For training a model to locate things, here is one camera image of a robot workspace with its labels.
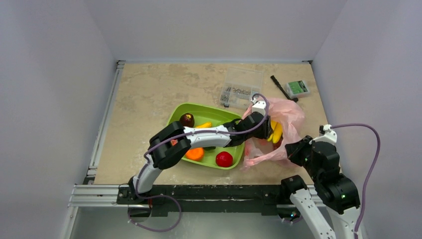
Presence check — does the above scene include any pink plastic bag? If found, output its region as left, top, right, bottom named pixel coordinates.
left=242, top=98, right=305, bottom=170

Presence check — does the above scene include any dark green fake avocado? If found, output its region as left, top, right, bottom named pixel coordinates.
left=203, top=146, right=216, bottom=151

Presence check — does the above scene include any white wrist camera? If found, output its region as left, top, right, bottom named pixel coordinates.
left=251, top=97, right=267, bottom=116
left=315, top=124, right=337, bottom=145

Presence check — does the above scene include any green plastic tray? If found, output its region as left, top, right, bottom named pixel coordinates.
left=167, top=103, right=245, bottom=170

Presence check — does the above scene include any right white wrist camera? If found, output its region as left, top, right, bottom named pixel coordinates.
left=315, top=124, right=337, bottom=145

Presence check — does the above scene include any black T-handle tool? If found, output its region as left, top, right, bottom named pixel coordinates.
left=270, top=75, right=299, bottom=103

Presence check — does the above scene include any yellow fake banana bunch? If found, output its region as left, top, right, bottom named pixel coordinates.
left=267, top=120, right=283, bottom=144

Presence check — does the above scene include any small green labelled box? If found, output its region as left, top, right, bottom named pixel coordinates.
left=286, top=80, right=310, bottom=98

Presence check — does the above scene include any red fake apple right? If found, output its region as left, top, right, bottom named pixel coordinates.
left=215, top=151, right=233, bottom=167

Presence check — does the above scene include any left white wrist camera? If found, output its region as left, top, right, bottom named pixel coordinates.
left=251, top=97, right=267, bottom=116

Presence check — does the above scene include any clear plastic screw box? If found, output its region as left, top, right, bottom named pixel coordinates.
left=219, top=67, right=263, bottom=109

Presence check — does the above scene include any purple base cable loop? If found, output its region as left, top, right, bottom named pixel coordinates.
left=127, top=195, right=183, bottom=232

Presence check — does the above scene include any yellow fake fruit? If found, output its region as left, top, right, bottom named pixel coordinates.
left=196, top=121, right=212, bottom=128

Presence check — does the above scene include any dark red fake apple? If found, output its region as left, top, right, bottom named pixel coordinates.
left=179, top=113, right=195, bottom=127

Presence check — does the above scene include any orange fake fruit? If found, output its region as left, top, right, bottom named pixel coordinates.
left=185, top=147, right=205, bottom=161

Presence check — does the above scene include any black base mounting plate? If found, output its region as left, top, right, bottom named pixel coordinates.
left=116, top=185, right=301, bottom=221

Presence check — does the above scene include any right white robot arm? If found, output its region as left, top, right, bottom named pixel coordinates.
left=279, top=134, right=362, bottom=239

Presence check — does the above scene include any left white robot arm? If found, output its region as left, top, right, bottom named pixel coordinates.
left=128, top=112, right=272, bottom=204

